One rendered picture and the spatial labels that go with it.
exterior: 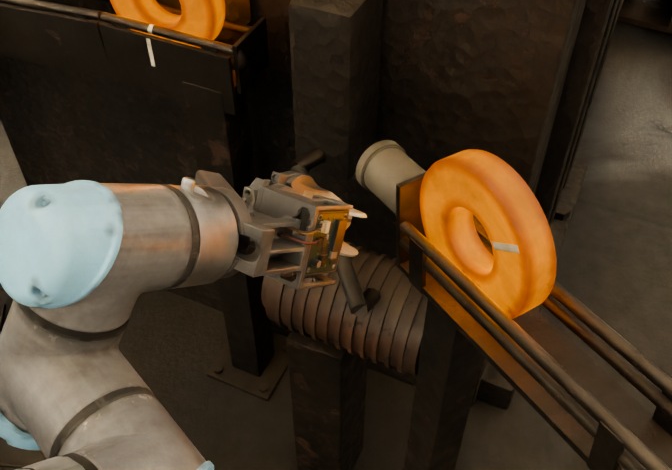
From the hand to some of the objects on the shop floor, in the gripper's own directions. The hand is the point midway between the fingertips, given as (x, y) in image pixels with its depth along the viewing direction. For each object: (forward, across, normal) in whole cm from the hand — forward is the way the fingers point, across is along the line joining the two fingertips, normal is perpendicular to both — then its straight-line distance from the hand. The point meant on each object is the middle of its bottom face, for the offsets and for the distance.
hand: (335, 218), depth 73 cm
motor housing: (+42, -50, +13) cm, 67 cm away
